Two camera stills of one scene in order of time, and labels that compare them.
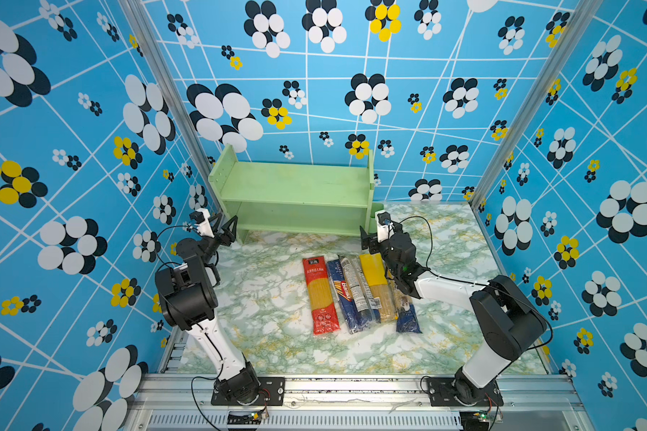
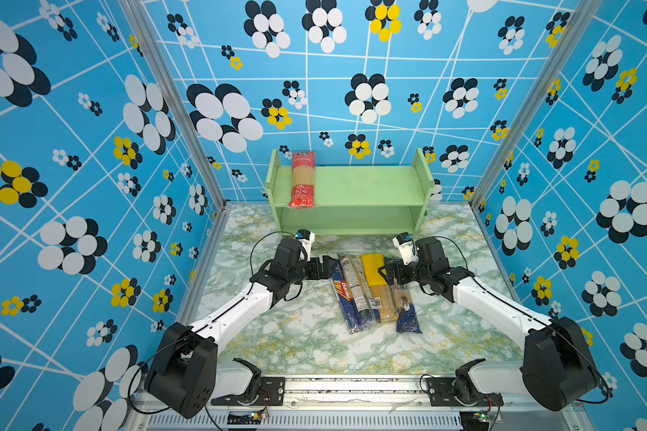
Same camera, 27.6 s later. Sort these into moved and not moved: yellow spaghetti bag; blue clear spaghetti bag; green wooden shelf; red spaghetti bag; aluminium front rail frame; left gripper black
Moved: green wooden shelf; red spaghetti bag; left gripper black
Not moved: blue clear spaghetti bag; yellow spaghetti bag; aluminium front rail frame
